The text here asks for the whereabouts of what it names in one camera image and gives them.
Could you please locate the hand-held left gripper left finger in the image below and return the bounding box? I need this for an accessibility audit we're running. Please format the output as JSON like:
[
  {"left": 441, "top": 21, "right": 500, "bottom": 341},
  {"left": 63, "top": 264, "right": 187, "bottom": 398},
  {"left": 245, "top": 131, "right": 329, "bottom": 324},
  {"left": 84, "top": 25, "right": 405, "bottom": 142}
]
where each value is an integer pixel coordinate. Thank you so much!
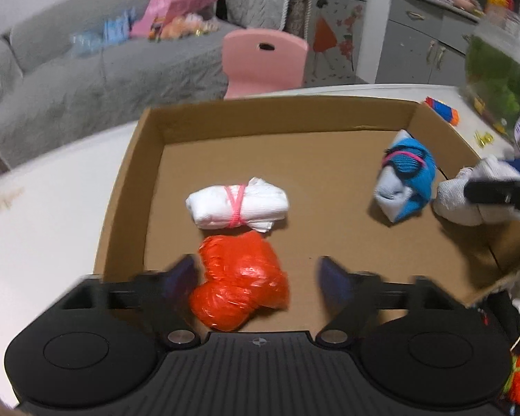
[{"left": 61, "top": 254, "right": 201, "bottom": 350}]

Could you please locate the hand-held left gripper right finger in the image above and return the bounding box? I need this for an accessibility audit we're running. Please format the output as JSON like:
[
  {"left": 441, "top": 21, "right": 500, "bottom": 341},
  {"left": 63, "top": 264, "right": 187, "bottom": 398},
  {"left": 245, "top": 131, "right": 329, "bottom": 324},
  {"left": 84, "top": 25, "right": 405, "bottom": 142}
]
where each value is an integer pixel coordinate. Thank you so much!
[{"left": 314, "top": 255, "right": 464, "bottom": 350}]

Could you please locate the white grey sock bundle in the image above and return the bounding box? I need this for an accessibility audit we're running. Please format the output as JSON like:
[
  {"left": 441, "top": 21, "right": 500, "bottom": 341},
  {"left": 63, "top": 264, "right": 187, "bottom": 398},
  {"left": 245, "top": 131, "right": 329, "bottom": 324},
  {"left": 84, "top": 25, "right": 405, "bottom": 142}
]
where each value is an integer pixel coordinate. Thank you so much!
[{"left": 432, "top": 156, "right": 520, "bottom": 227}]

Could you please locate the orange plastic bag bundle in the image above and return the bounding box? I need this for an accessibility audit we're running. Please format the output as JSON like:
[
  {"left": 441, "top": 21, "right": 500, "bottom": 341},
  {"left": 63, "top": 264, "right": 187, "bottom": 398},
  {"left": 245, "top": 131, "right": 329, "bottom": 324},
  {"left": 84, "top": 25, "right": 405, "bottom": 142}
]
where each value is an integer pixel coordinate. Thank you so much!
[{"left": 188, "top": 231, "right": 291, "bottom": 333}]

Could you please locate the cardboard box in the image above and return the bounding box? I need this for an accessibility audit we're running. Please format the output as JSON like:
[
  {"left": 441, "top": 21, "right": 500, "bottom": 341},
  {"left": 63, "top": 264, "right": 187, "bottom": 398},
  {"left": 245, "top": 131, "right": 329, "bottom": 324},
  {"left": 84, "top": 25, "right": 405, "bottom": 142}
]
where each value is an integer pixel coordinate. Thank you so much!
[{"left": 93, "top": 95, "right": 520, "bottom": 334}]

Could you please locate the white desktop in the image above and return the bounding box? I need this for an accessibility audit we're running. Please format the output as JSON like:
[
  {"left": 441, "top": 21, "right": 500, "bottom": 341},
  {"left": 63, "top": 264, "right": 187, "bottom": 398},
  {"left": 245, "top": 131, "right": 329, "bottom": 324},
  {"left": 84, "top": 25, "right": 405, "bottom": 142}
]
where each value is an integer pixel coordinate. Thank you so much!
[{"left": 0, "top": 83, "right": 520, "bottom": 408}]

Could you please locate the blue and grey sock bundle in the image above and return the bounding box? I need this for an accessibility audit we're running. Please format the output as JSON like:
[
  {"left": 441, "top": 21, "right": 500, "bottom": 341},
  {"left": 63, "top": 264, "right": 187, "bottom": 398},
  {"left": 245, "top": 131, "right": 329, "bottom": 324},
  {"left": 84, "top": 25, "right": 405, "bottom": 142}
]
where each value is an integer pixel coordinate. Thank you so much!
[{"left": 373, "top": 129, "right": 438, "bottom": 225}]

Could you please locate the glass fish bowl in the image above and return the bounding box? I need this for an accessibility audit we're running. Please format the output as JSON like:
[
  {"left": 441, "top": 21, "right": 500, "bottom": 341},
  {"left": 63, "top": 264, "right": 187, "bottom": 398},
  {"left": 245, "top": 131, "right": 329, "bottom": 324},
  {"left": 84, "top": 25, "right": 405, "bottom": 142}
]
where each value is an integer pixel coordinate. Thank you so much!
[{"left": 463, "top": 17, "right": 520, "bottom": 148}]

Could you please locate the blue orange toy block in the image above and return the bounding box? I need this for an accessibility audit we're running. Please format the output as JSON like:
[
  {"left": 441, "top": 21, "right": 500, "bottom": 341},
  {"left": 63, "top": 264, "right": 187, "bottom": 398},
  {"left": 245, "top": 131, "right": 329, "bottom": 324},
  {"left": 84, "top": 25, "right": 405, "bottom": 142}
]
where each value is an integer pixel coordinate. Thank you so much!
[{"left": 424, "top": 96, "right": 460, "bottom": 126}]

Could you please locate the white sock bundle pink band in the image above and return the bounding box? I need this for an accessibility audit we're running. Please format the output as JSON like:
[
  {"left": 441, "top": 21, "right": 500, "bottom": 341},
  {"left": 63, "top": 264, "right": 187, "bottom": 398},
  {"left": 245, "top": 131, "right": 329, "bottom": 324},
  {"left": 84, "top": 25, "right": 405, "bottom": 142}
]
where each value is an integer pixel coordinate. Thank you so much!
[{"left": 185, "top": 177, "right": 290, "bottom": 232}]

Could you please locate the grey cabinet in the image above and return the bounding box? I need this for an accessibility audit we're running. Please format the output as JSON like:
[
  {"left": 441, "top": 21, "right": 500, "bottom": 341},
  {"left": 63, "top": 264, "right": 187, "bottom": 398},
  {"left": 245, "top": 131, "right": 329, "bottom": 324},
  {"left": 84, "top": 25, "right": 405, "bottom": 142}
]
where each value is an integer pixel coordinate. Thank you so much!
[{"left": 375, "top": 0, "right": 520, "bottom": 86}]

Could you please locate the orange drink bottle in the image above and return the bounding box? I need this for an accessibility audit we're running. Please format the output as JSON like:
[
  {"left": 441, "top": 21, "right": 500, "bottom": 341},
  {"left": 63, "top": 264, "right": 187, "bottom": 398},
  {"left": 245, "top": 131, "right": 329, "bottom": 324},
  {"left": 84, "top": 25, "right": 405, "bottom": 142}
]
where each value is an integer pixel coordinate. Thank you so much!
[{"left": 485, "top": 0, "right": 515, "bottom": 16}]

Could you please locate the grey sofa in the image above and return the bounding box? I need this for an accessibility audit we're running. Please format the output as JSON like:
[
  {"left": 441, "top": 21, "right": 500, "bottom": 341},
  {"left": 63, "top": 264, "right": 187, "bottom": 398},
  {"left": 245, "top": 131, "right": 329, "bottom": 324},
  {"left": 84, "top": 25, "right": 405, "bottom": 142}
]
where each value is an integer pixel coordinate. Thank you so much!
[{"left": 0, "top": 0, "right": 317, "bottom": 170}]

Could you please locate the flower-printed refrigerator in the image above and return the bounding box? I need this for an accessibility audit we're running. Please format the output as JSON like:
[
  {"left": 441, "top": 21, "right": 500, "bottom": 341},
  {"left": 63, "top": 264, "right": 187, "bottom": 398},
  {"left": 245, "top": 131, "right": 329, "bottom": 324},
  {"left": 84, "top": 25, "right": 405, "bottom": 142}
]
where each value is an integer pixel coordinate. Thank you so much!
[{"left": 305, "top": 0, "right": 371, "bottom": 87}]

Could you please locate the pink chair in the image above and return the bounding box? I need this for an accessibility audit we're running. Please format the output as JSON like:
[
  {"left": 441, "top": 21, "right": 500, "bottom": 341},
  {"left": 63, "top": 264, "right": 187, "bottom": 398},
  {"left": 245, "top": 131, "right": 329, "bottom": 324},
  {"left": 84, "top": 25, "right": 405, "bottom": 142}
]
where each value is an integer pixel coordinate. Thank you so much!
[{"left": 222, "top": 28, "right": 309, "bottom": 100}]

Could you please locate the orange plush toy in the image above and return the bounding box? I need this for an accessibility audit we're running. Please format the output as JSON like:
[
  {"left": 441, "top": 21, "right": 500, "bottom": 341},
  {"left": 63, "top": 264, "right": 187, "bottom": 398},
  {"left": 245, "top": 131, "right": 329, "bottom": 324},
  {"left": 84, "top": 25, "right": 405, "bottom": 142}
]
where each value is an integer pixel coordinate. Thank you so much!
[{"left": 159, "top": 13, "right": 219, "bottom": 42}]

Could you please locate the blue toy castle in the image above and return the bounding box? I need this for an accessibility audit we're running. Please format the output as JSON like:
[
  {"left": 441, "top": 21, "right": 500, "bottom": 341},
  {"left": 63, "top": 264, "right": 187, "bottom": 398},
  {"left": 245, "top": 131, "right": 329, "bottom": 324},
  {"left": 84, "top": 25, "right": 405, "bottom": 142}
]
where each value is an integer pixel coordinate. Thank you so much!
[{"left": 69, "top": 9, "right": 140, "bottom": 57}]

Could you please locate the pink plastic bag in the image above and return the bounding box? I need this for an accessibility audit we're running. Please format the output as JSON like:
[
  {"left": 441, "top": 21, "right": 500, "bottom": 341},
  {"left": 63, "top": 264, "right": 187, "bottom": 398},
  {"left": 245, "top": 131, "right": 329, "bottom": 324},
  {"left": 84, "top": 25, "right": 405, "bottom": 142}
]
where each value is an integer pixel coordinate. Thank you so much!
[{"left": 130, "top": 0, "right": 221, "bottom": 40}]

